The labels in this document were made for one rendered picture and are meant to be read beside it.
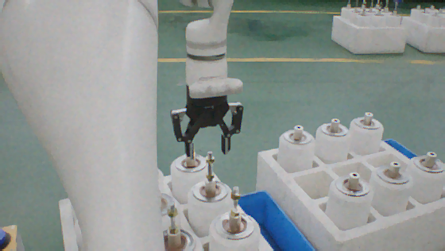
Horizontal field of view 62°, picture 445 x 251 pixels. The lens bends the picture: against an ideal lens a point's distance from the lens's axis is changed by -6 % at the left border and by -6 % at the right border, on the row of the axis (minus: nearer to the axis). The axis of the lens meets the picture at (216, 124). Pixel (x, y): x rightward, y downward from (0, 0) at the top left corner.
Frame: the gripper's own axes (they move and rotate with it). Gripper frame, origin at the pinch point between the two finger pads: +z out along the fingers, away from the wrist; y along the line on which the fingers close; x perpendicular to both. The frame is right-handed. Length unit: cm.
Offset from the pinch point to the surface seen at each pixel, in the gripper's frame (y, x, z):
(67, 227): 30.6, -5.0, 17.4
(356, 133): -48, -16, 12
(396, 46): -175, -146, 30
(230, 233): -0.4, 13.7, 10.2
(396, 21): -174, -149, 12
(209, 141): -18, -64, 35
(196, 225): 3.4, 2.7, 16.4
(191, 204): 4.0, 1.5, 11.6
